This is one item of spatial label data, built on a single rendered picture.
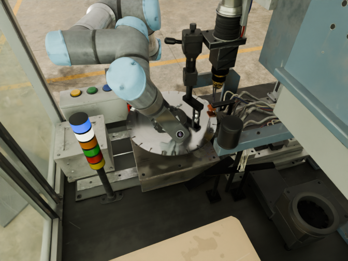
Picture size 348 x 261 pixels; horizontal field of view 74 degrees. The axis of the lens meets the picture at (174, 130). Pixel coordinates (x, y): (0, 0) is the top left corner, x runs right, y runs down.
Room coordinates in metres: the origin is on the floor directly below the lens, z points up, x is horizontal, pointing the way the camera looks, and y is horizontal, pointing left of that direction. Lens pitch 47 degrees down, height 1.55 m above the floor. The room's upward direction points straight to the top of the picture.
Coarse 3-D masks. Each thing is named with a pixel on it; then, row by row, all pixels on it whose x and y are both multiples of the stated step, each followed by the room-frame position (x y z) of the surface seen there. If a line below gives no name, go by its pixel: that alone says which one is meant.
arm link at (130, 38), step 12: (120, 24) 0.51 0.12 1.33; (132, 24) 0.51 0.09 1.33; (144, 24) 0.54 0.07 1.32; (96, 36) 0.48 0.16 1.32; (108, 36) 0.48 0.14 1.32; (120, 36) 0.48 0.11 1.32; (132, 36) 0.48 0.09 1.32; (144, 36) 0.50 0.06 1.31; (96, 48) 0.46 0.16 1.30; (108, 48) 0.46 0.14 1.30; (120, 48) 0.46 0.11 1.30; (132, 48) 0.46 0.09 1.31; (144, 48) 0.47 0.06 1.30; (108, 60) 0.46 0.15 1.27
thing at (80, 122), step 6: (72, 114) 0.41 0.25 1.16; (78, 114) 0.41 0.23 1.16; (84, 114) 0.41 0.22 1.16; (72, 120) 0.39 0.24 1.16; (78, 120) 0.39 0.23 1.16; (84, 120) 0.39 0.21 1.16; (72, 126) 0.38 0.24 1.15; (78, 126) 0.38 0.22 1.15; (84, 126) 0.38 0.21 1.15; (90, 126) 0.39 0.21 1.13; (78, 132) 0.38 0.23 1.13; (84, 132) 0.38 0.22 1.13
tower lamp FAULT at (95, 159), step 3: (99, 153) 0.39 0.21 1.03; (96, 156) 0.38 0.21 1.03; (99, 156) 0.39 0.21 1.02; (102, 156) 0.40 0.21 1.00; (87, 159) 0.38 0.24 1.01; (90, 159) 0.38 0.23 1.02; (93, 159) 0.38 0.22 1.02; (96, 159) 0.38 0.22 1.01; (99, 159) 0.38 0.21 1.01; (90, 162) 0.38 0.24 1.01; (93, 162) 0.38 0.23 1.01; (96, 162) 0.38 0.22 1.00
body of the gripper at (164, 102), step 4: (164, 100) 0.50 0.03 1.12; (164, 104) 0.49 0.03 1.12; (168, 104) 0.49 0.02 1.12; (160, 108) 0.43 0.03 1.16; (168, 108) 0.48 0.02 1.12; (172, 108) 0.49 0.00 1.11; (156, 112) 0.43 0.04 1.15; (172, 112) 0.48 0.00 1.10; (176, 112) 0.49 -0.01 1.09; (148, 116) 0.43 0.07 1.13; (152, 116) 0.43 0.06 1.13; (152, 120) 0.46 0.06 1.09; (156, 124) 0.45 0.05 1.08; (160, 128) 0.46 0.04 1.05
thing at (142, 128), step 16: (176, 96) 0.73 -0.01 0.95; (192, 96) 0.73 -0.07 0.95; (192, 112) 0.64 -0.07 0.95; (208, 112) 0.64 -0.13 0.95; (128, 128) 0.56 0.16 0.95; (144, 128) 0.56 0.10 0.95; (192, 128) 0.56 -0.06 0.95; (208, 128) 0.56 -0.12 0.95; (144, 144) 0.48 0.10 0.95; (160, 144) 0.48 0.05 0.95; (176, 144) 0.48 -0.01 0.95; (192, 144) 0.48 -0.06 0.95
